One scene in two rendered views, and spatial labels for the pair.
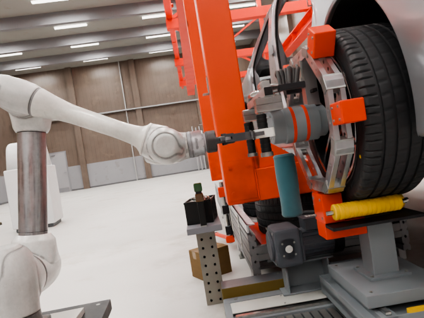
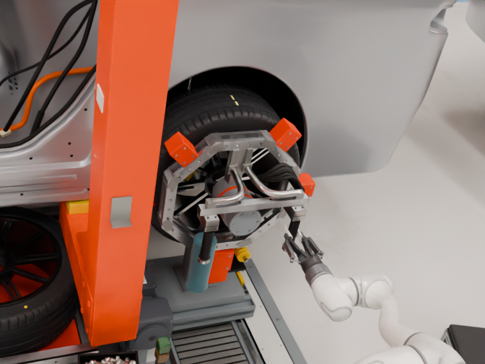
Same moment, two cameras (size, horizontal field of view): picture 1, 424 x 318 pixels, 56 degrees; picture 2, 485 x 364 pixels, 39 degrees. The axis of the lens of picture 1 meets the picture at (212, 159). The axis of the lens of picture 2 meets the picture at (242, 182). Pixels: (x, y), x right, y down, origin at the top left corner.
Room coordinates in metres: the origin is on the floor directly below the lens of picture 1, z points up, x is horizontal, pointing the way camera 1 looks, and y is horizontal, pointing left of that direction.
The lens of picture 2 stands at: (2.43, 1.47, 2.44)
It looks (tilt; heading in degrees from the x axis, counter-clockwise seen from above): 36 degrees down; 244
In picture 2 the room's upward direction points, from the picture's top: 13 degrees clockwise
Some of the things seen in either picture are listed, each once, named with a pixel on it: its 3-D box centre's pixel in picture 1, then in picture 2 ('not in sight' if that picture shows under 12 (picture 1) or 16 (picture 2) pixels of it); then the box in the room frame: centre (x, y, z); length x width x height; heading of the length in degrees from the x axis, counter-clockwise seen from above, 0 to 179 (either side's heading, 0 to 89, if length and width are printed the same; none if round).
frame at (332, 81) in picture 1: (314, 121); (229, 193); (1.53, -0.42, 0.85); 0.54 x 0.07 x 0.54; 2
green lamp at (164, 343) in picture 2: (197, 187); (163, 344); (1.90, 0.09, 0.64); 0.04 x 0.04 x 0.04; 2
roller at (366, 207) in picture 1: (366, 207); (234, 237); (1.42, -0.52, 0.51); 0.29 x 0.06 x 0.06; 92
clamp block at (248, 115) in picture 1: (253, 114); (208, 217); (1.70, -0.21, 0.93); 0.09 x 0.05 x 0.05; 92
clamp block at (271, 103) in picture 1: (267, 103); (294, 208); (1.36, -0.22, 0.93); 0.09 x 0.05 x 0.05; 92
